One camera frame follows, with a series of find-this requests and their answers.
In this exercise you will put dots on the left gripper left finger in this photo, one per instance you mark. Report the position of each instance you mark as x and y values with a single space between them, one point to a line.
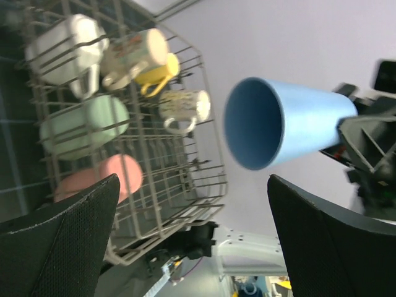
59 250

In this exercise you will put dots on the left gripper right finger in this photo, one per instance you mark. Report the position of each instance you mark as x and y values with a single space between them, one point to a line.
328 249

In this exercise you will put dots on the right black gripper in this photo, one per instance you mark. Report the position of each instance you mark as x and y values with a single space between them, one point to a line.
370 142

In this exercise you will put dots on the blue plastic cup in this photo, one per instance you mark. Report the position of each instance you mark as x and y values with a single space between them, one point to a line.
268 122

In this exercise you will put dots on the pink plastic cup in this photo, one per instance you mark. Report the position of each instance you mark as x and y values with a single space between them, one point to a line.
124 166

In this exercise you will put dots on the green plastic cup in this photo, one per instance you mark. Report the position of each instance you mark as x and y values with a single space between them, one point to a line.
76 131

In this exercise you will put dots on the orange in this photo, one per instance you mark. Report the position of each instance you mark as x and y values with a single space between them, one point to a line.
184 105

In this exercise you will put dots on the yellow ceramic mug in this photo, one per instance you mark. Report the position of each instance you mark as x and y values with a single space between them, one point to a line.
151 82

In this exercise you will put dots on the white faceted mug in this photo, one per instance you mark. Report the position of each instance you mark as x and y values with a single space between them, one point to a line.
70 53

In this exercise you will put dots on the beige patterned ceramic mug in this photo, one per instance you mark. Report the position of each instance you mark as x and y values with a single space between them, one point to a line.
131 55

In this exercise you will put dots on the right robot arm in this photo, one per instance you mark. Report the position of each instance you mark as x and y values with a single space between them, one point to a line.
261 254

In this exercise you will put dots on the grey wire dish rack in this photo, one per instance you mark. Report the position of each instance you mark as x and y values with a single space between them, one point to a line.
180 187

